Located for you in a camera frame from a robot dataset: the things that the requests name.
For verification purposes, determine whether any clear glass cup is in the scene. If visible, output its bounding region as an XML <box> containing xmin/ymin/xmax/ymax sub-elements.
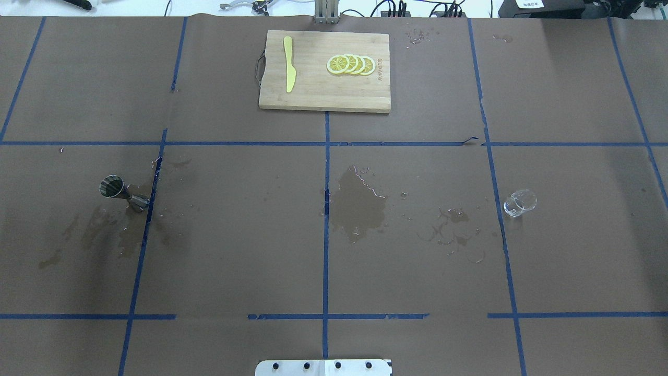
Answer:
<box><xmin>503</xmin><ymin>190</ymin><xmax>538</xmax><ymax>217</ymax></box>

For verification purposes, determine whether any steel double jigger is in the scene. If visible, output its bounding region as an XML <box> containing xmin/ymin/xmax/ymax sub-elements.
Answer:
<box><xmin>98</xmin><ymin>174</ymin><xmax>149</xmax><ymax>213</ymax></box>

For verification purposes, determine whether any wooden cutting board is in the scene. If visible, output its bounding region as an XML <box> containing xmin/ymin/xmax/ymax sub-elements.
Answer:
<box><xmin>258</xmin><ymin>29</ymin><xmax>391</xmax><ymax>114</ymax></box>

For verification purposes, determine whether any yellow plastic knife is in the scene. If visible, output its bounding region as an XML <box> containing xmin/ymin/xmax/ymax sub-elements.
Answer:
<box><xmin>282</xmin><ymin>36</ymin><xmax>297</xmax><ymax>93</ymax></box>

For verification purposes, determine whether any lemon slice four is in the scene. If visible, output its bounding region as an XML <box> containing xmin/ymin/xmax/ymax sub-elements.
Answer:
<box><xmin>358</xmin><ymin>56</ymin><xmax>376</xmax><ymax>76</ymax></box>

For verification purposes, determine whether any lemon slice two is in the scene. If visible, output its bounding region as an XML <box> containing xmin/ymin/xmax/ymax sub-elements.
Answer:
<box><xmin>343</xmin><ymin>53</ymin><xmax>361</xmax><ymax>74</ymax></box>

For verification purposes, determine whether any aluminium frame post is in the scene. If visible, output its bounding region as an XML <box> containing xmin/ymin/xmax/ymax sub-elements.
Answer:
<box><xmin>314</xmin><ymin>0</ymin><xmax>340</xmax><ymax>25</ymax></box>

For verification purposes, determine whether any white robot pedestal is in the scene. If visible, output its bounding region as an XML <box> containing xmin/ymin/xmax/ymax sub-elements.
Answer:
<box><xmin>255</xmin><ymin>359</ymin><xmax>393</xmax><ymax>375</ymax></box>

